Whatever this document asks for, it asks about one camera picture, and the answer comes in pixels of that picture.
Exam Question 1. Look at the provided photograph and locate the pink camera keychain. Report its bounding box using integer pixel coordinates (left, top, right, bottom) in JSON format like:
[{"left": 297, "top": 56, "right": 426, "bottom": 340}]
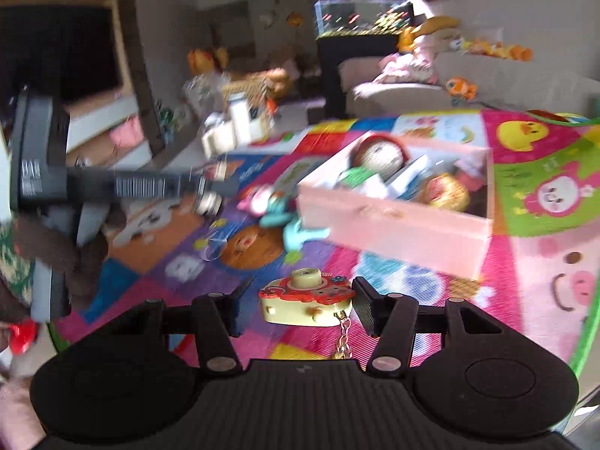
[{"left": 258, "top": 267, "right": 356, "bottom": 360}]

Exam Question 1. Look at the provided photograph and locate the teal toy hammer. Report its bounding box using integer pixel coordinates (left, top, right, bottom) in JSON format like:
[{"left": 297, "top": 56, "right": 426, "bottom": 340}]
[{"left": 259, "top": 196, "right": 330, "bottom": 253}]

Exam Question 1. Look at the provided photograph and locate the pink fish toy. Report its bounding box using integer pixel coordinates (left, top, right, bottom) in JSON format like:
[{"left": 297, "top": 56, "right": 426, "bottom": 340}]
[{"left": 237, "top": 185, "right": 288, "bottom": 218}]

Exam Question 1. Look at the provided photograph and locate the pink cardboard box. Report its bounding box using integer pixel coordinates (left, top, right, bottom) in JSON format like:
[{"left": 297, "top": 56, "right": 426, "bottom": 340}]
[{"left": 297, "top": 132, "right": 495, "bottom": 279}]

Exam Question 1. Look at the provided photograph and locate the red hat knitted doll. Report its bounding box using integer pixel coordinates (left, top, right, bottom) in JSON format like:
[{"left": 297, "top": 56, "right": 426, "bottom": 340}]
[{"left": 350, "top": 134, "right": 410, "bottom": 181}]

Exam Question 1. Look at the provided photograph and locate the pink picture book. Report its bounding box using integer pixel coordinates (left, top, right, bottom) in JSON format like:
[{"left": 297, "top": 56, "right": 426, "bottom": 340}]
[{"left": 454, "top": 154, "right": 487, "bottom": 192}]

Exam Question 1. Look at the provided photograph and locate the colourful cartoon play mat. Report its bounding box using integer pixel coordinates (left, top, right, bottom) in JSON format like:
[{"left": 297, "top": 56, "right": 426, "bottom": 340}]
[{"left": 51, "top": 111, "right": 599, "bottom": 371}]

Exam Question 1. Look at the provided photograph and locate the white bottle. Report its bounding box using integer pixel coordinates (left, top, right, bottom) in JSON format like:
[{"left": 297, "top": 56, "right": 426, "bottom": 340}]
[{"left": 228, "top": 93, "right": 252, "bottom": 145}]

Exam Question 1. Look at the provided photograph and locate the orange fish plush toy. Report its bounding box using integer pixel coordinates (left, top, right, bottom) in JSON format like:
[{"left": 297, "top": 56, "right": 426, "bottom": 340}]
[{"left": 445, "top": 76, "right": 478, "bottom": 102}]

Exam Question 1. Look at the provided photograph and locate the pink plush toy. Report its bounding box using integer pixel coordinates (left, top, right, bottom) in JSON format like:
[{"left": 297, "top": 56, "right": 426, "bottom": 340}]
[{"left": 373, "top": 49, "right": 438, "bottom": 86}]

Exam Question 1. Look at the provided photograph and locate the black tank cabinet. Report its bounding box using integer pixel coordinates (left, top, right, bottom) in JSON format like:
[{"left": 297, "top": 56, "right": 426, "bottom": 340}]
[{"left": 316, "top": 34, "right": 399, "bottom": 119}]

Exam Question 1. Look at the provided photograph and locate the yellow duck plush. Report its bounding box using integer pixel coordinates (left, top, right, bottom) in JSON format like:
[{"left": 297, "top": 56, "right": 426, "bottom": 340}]
[{"left": 397, "top": 15, "right": 462, "bottom": 53}]

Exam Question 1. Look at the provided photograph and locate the row of orange plush toys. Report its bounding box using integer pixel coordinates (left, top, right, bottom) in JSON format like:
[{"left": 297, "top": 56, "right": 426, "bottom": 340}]
[{"left": 450, "top": 37, "right": 534, "bottom": 62}]

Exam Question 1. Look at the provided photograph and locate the beige sofa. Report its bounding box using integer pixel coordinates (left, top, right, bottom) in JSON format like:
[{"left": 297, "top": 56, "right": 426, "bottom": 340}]
[{"left": 339, "top": 52, "right": 599, "bottom": 118}]

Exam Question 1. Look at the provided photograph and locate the glass fish tank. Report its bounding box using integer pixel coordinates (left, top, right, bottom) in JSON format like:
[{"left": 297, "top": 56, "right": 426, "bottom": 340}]
[{"left": 313, "top": 0, "right": 414, "bottom": 39}]

